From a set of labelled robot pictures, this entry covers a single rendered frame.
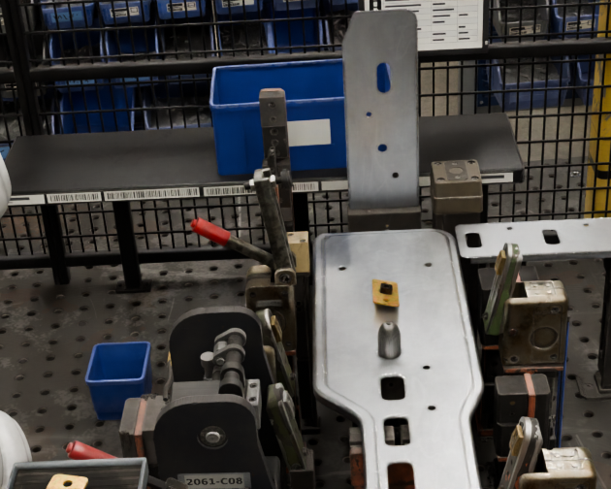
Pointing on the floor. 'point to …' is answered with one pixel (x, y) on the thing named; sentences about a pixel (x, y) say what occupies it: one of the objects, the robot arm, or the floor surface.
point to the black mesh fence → (20, 60)
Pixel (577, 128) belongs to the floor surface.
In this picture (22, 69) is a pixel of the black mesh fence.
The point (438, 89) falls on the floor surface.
